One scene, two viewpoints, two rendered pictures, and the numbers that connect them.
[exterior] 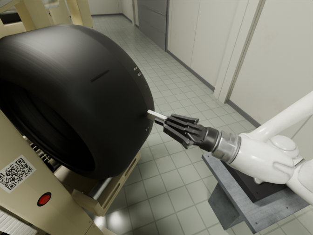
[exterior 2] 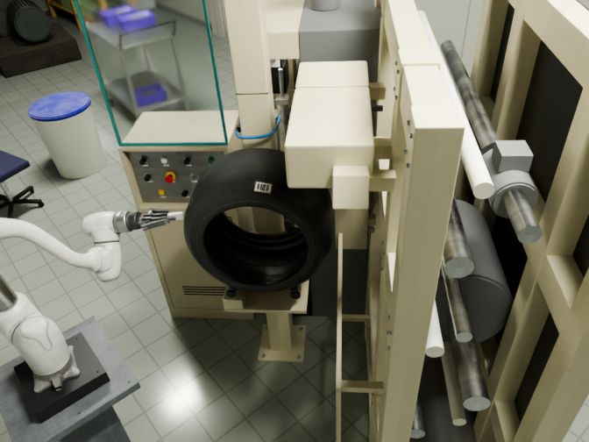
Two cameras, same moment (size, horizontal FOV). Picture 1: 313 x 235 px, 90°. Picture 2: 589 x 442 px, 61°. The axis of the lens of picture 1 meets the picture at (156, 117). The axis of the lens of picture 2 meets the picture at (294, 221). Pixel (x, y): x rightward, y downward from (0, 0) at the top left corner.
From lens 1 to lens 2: 228 cm
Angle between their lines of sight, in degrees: 99
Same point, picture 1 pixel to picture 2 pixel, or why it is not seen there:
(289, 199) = not seen: hidden behind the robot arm
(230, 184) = (105, 351)
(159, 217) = (218, 400)
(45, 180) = not seen: hidden behind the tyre
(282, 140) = (33, 325)
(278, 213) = not seen: hidden behind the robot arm
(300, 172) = (33, 310)
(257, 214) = (84, 330)
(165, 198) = (215, 429)
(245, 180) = (86, 347)
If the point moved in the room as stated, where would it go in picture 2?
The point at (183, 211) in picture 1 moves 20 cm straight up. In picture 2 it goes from (181, 421) to (173, 400)
